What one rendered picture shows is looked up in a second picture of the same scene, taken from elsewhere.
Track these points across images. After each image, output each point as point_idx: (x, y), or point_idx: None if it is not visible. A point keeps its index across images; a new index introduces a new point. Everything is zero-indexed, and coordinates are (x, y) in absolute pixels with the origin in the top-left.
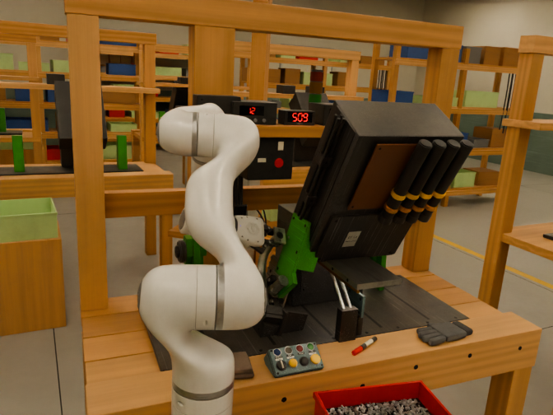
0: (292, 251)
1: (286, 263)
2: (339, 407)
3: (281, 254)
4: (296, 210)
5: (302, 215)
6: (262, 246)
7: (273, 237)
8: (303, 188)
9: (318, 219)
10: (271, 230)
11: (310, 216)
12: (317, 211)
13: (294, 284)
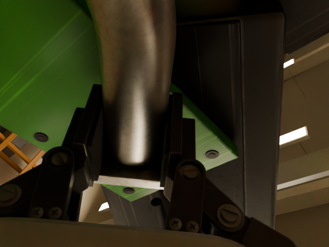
0: (54, 115)
1: (0, 61)
2: None
3: (68, 23)
4: (255, 140)
5: (155, 219)
6: (11, 215)
7: (125, 156)
8: (265, 220)
9: (123, 212)
10: (162, 186)
11: (155, 193)
12: (144, 223)
13: None
